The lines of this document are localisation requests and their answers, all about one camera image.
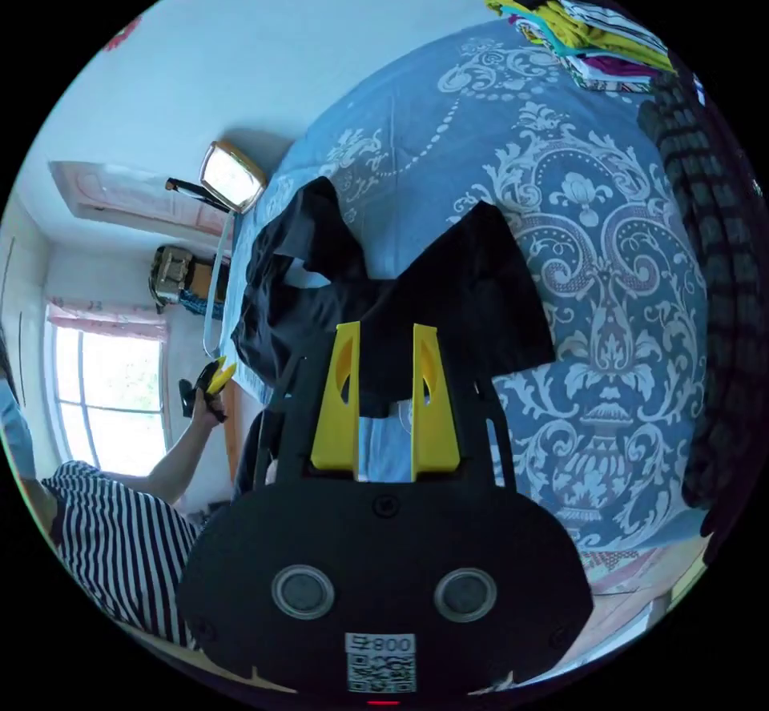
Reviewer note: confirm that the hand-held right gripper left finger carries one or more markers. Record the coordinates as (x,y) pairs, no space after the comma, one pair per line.
(336,411)

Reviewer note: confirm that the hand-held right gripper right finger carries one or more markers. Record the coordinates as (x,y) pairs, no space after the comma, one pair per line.
(437,423)

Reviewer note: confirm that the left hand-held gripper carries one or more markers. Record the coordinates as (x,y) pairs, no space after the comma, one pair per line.
(207,384)

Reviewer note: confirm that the black long pants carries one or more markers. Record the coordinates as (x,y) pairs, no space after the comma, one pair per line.
(462,290)

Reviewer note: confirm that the person's left forearm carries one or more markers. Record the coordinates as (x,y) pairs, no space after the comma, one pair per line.
(177,462)

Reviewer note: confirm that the person's left hand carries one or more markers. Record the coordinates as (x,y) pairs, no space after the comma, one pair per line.
(207,417)

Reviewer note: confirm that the olive bag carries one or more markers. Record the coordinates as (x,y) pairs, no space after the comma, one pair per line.
(170,275)

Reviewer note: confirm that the window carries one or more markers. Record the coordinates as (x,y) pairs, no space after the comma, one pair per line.
(111,405)

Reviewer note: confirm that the pink curtain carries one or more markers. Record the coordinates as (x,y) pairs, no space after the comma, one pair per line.
(108,316)

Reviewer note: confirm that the bed with blue ornate sheet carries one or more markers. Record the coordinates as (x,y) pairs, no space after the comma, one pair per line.
(607,363)

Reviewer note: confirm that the gold framed mirror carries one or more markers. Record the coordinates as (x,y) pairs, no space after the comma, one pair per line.
(231,176)

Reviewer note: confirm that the person's body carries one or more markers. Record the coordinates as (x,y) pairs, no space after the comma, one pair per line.
(120,543)

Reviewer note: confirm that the pink door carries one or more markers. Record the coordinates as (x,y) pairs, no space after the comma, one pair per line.
(120,194)

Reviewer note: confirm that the dark checked blanket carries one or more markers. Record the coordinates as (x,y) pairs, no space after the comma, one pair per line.
(715,302)

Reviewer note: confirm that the pile of clothes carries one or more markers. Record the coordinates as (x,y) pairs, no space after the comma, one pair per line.
(583,32)

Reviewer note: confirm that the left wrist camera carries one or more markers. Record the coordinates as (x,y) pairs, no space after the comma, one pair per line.
(185,399)

